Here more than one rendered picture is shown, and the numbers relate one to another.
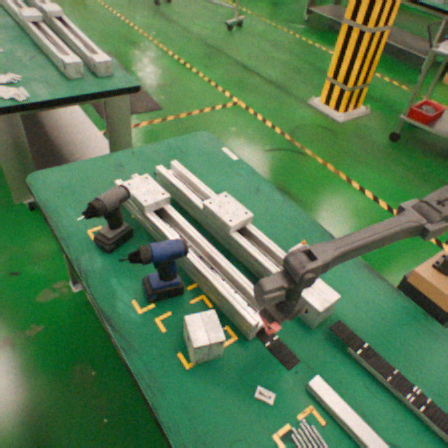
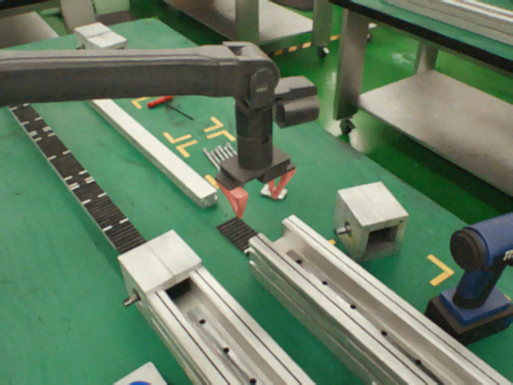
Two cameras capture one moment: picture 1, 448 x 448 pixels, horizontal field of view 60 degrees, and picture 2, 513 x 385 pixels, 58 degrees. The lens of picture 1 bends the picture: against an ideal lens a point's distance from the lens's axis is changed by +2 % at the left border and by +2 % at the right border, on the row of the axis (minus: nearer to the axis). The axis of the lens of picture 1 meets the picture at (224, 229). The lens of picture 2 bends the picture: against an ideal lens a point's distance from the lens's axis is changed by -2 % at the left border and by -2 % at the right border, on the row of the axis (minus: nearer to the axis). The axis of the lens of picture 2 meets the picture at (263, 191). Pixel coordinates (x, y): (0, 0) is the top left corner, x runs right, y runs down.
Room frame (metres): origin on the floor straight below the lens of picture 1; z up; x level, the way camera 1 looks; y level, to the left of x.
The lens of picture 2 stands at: (1.25, -0.10, 1.41)
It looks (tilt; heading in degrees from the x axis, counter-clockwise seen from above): 39 degrees down; 187
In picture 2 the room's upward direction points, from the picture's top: straight up
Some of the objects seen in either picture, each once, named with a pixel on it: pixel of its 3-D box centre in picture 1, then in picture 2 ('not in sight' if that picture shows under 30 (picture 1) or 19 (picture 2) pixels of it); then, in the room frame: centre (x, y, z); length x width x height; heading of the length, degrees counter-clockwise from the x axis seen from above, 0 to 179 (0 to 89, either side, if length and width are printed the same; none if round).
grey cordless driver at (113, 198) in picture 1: (105, 223); not in sight; (0.92, 0.40, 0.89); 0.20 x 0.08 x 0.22; 151
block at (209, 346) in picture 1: (207, 335); (362, 223); (0.59, 0.00, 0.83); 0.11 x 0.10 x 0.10; 115
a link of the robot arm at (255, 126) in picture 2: (290, 286); (257, 115); (0.63, -0.19, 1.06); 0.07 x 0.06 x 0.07; 120
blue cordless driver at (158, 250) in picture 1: (154, 271); (500, 272); (0.75, 0.19, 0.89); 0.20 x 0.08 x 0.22; 118
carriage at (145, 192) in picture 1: (146, 196); not in sight; (1.11, 0.31, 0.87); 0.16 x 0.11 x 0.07; 46
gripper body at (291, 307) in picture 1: (286, 300); (254, 150); (0.63, -0.19, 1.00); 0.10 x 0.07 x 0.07; 136
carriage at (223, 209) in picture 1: (227, 214); not in sight; (1.08, 0.00, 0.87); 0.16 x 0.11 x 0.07; 46
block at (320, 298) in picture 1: (317, 301); (157, 282); (0.78, -0.33, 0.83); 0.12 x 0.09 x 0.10; 136
